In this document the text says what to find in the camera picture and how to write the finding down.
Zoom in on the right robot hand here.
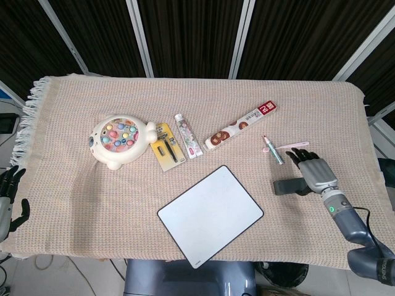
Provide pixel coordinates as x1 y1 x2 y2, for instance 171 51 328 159
285 147 338 197

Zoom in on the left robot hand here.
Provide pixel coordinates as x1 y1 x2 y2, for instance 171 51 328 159
0 165 31 243

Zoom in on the dark grey whiteboard eraser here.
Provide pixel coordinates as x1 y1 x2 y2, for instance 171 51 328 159
272 178 308 196

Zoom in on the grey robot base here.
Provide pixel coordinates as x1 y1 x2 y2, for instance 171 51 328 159
123 258 257 296

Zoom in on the white whiteboard with black rim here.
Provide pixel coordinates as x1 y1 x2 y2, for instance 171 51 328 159
157 165 265 269

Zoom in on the pink plastic spoon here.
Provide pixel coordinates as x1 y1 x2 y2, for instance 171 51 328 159
262 141 310 153

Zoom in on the green marker pen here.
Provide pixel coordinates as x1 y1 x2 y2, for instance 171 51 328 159
263 135 284 165

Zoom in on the long baking paper box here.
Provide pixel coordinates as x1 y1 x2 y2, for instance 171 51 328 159
205 100 278 152

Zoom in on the black round bin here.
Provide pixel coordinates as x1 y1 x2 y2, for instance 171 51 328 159
257 261 310 292

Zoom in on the cream seal fishing toy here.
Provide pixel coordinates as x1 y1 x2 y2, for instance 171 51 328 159
86 113 157 171

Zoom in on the beige woven tablecloth with fringe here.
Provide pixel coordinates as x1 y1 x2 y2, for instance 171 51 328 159
0 73 387 274

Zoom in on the white floral toothpaste tube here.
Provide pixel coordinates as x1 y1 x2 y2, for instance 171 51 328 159
174 113 204 160

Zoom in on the razor in yellow blister pack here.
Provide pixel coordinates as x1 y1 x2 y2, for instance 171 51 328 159
150 122 186 173

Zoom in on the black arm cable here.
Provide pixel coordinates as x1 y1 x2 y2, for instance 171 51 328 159
351 207 386 257

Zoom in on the black folding screen with frame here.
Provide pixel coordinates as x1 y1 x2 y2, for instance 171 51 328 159
0 0 395 124

